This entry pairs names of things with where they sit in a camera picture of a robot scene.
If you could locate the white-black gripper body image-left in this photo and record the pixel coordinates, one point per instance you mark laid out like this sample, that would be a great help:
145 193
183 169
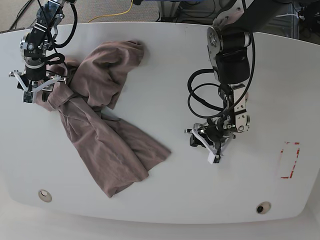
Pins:
33 78

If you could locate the white-black gripper body image-right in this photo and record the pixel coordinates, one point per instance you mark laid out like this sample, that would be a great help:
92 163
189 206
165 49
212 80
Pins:
215 141

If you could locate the mauve t-shirt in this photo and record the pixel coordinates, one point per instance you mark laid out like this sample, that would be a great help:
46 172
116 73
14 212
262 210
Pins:
116 153

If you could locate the red tape rectangle marking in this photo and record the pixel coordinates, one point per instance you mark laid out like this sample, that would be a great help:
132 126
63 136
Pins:
288 158

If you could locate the right table grommet hole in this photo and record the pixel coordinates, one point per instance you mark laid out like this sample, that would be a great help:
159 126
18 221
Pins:
263 208

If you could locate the table grommet hole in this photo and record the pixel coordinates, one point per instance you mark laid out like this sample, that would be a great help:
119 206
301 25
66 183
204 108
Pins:
45 196
263 208

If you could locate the left table grommet hole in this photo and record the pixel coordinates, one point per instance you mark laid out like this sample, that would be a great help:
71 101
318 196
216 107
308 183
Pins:
45 196

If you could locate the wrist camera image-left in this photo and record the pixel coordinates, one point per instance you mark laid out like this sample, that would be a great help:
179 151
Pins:
28 97

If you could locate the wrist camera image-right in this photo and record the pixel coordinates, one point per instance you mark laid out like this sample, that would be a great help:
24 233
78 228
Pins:
213 158

